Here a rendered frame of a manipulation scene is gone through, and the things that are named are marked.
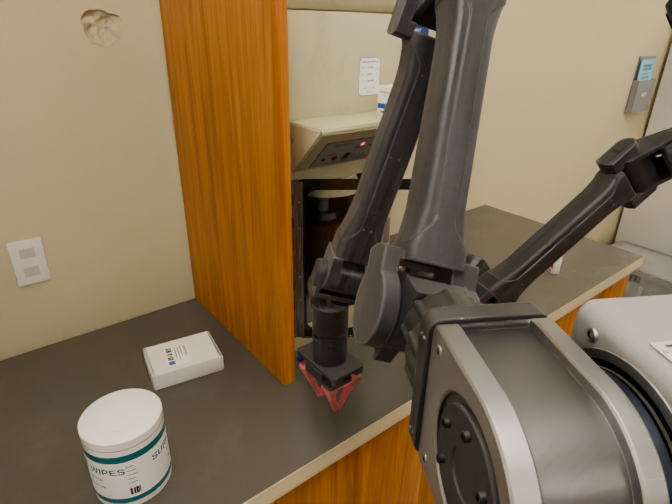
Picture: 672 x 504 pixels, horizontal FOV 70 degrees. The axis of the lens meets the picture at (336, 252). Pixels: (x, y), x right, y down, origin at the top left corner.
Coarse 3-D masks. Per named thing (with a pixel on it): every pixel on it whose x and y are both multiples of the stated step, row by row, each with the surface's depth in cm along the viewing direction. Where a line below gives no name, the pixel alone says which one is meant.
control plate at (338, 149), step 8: (328, 144) 93; (336, 144) 95; (344, 144) 97; (352, 144) 98; (368, 144) 102; (320, 152) 95; (328, 152) 97; (336, 152) 99; (344, 152) 100; (352, 152) 102; (360, 152) 104; (368, 152) 107; (320, 160) 99; (328, 160) 101; (336, 160) 103; (344, 160) 105
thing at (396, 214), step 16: (304, 192) 102; (320, 192) 102; (336, 192) 103; (352, 192) 103; (400, 192) 104; (304, 208) 103; (320, 208) 104; (336, 208) 104; (400, 208) 105; (304, 224) 105; (320, 224) 105; (336, 224) 106; (400, 224) 107; (304, 240) 107; (320, 240) 107; (384, 240) 108; (304, 256) 108; (320, 256) 109; (304, 272) 110; (304, 288) 112; (304, 304) 114; (304, 320) 116; (352, 320) 117; (304, 336) 118; (352, 336) 119
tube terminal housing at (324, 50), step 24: (288, 24) 89; (312, 24) 92; (336, 24) 96; (360, 24) 99; (384, 24) 103; (288, 48) 91; (312, 48) 94; (336, 48) 98; (360, 48) 101; (384, 48) 105; (312, 72) 96; (336, 72) 100; (384, 72) 108; (312, 96) 98; (336, 96) 102; (360, 96) 106; (336, 168) 109; (360, 168) 113
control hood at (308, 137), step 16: (368, 112) 108; (304, 128) 92; (320, 128) 90; (336, 128) 91; (352, 128) 93; (368, 128) 95; (304, 144) 93; (320, 144) 92; (304, 160) 95; (352, 160) 107
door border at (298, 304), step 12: (300, 192) 102; (300, 204) 103; (300, 216) 104; (300, 228) 105; (300, 240) 107; (300, 252) 108; (300, 264) 109; (300, 276) 110; (300, 288) 112; (300, 300) 113; (300, 312) 114; (300, 324) 116; (300, 336) 117
